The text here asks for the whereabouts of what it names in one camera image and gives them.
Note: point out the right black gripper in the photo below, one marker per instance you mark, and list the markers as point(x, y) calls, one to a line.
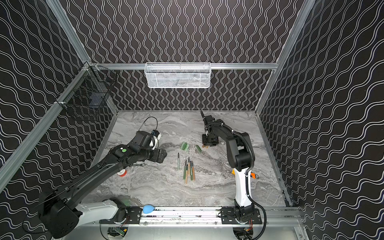
point(210, 138)

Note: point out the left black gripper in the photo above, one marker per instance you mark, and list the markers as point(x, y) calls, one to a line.
point(160, 155)

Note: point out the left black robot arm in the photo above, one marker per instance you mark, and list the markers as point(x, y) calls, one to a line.
point(61, 210)

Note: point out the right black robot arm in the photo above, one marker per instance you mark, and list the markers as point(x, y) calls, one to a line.
point(241, 158)

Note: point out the green pen middle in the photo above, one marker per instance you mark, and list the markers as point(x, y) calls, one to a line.
point(190, 170)

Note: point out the metal wrench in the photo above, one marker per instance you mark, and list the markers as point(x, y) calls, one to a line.
point(139, 165)

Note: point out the red white tape roll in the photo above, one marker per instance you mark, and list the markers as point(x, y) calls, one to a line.
point(122, 173)

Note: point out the orange yellow box cutter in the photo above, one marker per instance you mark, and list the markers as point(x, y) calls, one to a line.
point(252, 175)

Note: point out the blue egg-shaped object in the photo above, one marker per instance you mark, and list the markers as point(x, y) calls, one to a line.
point(147, 209)

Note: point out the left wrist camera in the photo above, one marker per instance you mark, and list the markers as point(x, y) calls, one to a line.
point(157, 135)

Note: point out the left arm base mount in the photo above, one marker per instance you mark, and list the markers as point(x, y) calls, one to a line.
point(127, 215)

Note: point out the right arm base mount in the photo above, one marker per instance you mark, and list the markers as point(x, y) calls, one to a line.
point(240, 215)

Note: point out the white wire mesh basket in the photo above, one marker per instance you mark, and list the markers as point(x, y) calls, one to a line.
point(177, 75)

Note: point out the black wire mesh basket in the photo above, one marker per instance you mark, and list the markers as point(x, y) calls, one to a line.
point(91, 98)

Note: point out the aluminium front rail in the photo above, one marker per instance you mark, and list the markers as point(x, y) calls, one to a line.
point(190, 217)

